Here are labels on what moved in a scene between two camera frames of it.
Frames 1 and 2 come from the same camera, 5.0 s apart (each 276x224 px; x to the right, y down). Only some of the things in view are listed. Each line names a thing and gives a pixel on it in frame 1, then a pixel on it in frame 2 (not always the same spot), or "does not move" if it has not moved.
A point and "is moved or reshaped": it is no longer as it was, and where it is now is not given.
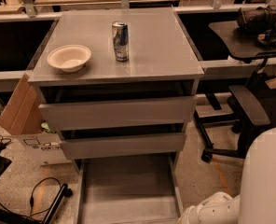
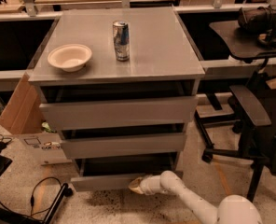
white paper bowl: (69, 57) does not move
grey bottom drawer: (131, 190) is moved or reshaped
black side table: (241, 45) does not move
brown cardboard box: (21, 116) does not move
